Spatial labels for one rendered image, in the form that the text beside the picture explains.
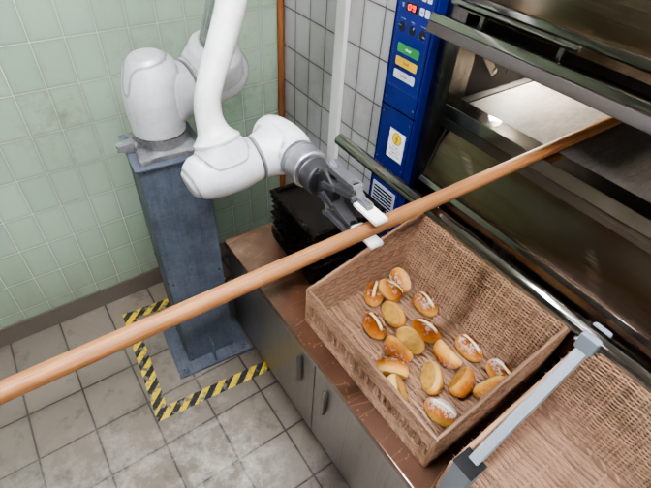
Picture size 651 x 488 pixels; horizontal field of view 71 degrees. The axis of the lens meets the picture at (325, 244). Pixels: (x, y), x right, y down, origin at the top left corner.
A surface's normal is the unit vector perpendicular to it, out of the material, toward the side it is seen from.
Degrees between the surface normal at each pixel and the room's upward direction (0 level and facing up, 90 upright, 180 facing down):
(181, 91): 80
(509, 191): 70
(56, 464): 0
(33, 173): 90
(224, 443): 0
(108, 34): 90
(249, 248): 0
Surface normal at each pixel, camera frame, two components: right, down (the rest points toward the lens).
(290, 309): 0.05, -0.73
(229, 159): 0.44, 0.18
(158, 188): 0.50, 0.61
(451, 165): -0.75, 0.09
